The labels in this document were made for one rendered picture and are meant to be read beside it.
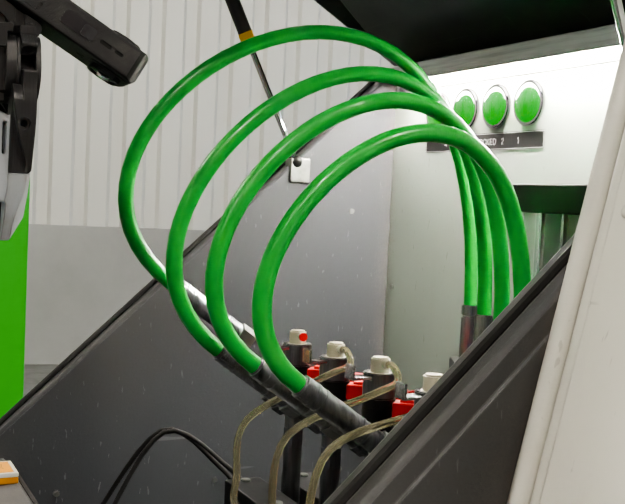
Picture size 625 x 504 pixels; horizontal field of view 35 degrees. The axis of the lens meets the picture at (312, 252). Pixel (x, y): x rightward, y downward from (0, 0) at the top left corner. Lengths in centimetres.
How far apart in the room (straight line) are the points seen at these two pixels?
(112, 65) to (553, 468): 41
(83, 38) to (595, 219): 38
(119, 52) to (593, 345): 39
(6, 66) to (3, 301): 345
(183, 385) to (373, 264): 31
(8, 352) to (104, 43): 347
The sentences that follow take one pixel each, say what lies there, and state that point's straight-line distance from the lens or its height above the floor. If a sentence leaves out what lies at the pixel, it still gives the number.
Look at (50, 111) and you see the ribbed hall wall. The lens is 737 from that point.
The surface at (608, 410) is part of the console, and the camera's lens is 62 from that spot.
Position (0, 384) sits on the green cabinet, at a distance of 420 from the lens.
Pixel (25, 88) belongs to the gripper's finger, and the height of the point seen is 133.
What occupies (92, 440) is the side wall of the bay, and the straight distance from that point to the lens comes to 125.
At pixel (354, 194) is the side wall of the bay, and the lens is 134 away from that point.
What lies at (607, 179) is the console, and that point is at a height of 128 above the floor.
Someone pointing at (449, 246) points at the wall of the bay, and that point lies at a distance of 124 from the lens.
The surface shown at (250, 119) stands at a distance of 84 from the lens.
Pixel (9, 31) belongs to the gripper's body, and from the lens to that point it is 73.
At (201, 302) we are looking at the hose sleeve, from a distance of 92.
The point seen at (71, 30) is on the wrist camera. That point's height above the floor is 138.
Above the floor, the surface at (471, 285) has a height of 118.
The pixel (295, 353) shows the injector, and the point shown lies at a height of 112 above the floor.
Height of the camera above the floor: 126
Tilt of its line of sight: 3 degrees down
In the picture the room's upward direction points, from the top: 3 degrees clockwise
